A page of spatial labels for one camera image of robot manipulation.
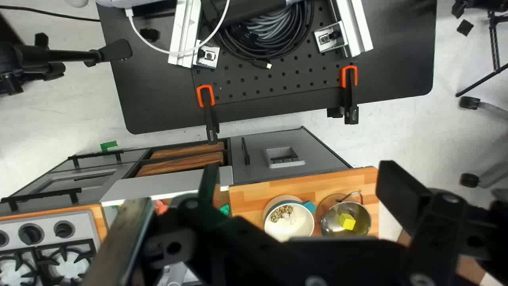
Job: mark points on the steel pot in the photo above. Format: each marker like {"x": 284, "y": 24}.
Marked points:
{"x": 345, "y": 205}

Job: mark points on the toy stove top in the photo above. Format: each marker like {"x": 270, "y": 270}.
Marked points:
{"x": 51, "y": 250}

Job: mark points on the black tripod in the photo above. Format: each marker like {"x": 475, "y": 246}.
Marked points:
{"x": 21, "y": 64}

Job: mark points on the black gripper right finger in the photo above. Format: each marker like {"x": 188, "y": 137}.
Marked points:
{"x": 443, "y": 226}

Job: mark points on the left orange clamp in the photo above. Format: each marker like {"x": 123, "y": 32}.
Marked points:
{"x": 207, "y": 102}

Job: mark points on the right aluminium rail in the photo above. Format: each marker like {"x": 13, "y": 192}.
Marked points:
{"x": 356, "y": 27}

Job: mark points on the yellow block in pot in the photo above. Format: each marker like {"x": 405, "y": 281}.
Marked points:
{"x": 348, "y": 223}

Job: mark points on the white bowl with teal rim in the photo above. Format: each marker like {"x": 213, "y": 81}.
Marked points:
{"x": 289, "y": 216}

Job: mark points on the black perforated robot table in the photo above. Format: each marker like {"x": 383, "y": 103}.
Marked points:
{"x": 157, "y": 95}

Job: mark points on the orange clamp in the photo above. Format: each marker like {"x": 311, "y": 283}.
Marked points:
{"x": 207, "y": 102}
{"x": 346, "y": 107}

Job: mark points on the left aluminium rail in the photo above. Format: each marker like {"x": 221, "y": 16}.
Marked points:
{"x": 184, "y": 32}

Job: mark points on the right orange clamp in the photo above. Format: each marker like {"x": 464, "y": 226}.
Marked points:
{"x": 346, "y": 107}

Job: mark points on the aluminium rail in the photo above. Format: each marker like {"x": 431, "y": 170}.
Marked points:
{"x": 184, "y": 32}
{"x": 356, "y": 27}

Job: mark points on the wooden countertop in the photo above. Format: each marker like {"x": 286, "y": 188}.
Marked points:
{"x": 310, "y": 196}

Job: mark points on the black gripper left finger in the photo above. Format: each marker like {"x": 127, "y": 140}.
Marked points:
{"x": 142, "y": 243}

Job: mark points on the grey toy kitchen cabinet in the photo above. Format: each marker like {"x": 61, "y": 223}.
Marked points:
{"x": 124, "y": 173}

